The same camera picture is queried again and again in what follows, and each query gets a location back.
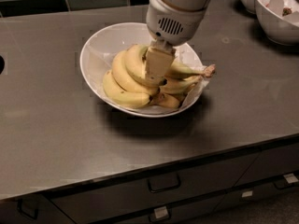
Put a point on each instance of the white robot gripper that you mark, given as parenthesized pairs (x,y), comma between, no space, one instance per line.
(173,24)

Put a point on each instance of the curved yellow banana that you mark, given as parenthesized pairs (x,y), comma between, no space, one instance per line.
(135,63)

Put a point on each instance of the long banana with stem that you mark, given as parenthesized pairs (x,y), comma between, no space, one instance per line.
(181,70)

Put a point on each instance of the lower right yellow banana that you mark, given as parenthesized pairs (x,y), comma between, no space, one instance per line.
(177,86)

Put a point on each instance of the middle left yellow banana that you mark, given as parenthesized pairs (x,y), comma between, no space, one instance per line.
(123,78)

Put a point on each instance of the small bottom yellow banana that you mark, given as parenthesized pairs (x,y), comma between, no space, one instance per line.
(165,100)

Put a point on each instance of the bottom left yellow banana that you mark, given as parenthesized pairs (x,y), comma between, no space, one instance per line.
(122,97)

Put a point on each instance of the large white bowl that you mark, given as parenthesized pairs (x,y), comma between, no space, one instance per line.
(127,33)

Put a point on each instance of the white bowl right front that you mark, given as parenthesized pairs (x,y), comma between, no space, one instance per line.
(279,20)

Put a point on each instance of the upper middle drawer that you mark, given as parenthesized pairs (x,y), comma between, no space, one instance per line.
(90,206)

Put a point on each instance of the drawer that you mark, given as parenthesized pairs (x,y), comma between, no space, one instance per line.
(171,213)
(272,162)
(31,209)
(259,190)
(90,206)

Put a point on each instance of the right upper drawer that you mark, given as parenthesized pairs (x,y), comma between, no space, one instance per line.
(272,162)

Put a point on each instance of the lower middle drawer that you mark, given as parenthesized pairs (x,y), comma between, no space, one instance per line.
(171,213)

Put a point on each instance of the right lower drawer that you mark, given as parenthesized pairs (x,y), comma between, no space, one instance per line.
(259,190)

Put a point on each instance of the left drawer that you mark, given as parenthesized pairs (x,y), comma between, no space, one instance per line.
(31,209)

